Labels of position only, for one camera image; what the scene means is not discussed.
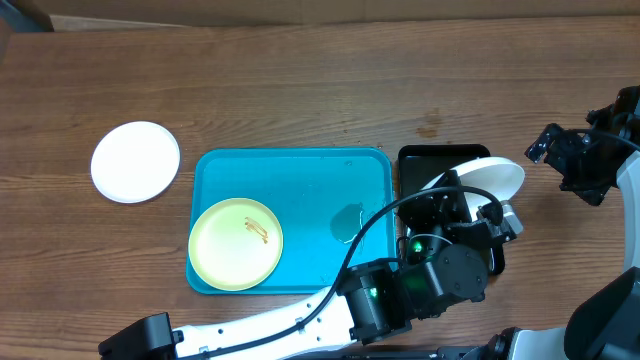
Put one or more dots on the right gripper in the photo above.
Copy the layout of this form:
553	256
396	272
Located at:
565	145

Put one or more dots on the black water tray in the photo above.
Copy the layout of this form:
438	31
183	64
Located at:
418	165

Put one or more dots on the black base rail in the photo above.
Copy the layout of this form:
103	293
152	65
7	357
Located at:
390	352

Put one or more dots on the yellow plate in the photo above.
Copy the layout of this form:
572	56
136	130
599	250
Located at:
235	244

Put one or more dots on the white plate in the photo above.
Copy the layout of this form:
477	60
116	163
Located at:
135	162
500	176

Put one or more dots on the teal plastic tray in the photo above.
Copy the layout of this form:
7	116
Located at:
321	197

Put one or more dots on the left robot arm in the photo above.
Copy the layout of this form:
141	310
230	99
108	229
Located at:
367	302

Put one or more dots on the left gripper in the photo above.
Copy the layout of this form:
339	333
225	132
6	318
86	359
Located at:
425	210

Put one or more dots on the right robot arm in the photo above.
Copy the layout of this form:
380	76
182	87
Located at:
606	325

